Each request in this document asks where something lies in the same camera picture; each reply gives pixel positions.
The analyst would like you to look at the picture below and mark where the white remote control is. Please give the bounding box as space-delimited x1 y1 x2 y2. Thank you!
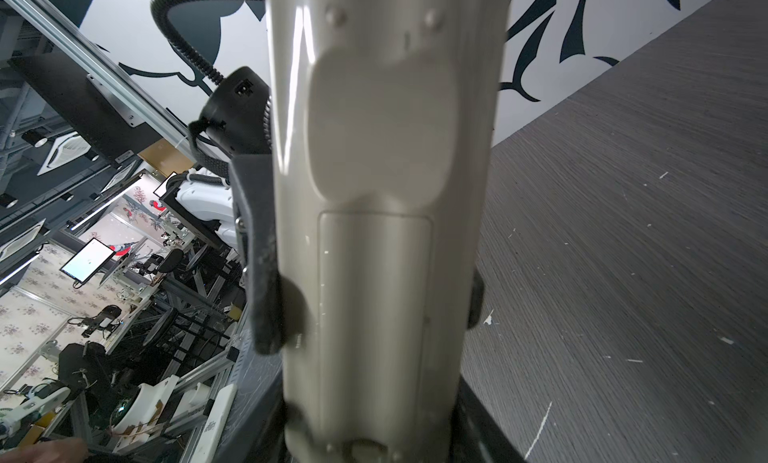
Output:
266 0 511 462

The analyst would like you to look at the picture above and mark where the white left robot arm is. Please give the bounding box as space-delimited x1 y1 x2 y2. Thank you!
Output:
150 0 285 355

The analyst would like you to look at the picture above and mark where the computer monitor outside enclosure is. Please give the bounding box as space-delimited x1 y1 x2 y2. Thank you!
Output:
60 238 115 284

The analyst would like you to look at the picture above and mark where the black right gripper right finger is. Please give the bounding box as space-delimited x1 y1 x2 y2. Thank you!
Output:
449 376 525 463

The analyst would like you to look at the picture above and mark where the aluminium enclosure frame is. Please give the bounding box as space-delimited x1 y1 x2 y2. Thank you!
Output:
4 0 193 158

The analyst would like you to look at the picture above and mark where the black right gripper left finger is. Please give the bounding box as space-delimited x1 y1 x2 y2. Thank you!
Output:
230 373 288 462

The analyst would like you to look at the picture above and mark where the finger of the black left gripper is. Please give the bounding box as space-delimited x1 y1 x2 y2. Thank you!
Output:
229 155 285 355
467 267 485 330

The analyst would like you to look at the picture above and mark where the remote battery cover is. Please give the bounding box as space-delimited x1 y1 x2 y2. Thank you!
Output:
318 213 432 446

